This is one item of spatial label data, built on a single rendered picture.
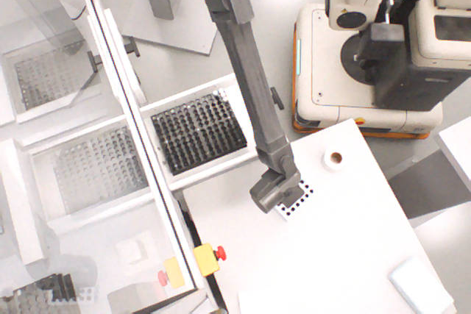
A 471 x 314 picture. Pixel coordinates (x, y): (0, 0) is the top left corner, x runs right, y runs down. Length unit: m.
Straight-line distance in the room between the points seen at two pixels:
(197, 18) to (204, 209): 1.37
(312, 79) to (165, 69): 0.80
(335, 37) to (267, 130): 1.20
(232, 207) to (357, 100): 0.92
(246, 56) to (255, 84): 0.07
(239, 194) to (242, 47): 0.53
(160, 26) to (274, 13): 0.65
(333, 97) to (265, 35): 0.63
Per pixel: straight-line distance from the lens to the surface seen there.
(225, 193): 1.23
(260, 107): 0.88
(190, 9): 2.39
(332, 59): 1.98
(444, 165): 1.57
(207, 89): 1.21
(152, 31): 2.35
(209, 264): 1.06
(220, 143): 1.12
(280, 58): 2.27
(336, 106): 1.89
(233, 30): 0.82
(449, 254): 2.21
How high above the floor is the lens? 1.97
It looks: 72 degrees down
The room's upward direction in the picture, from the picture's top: straight up
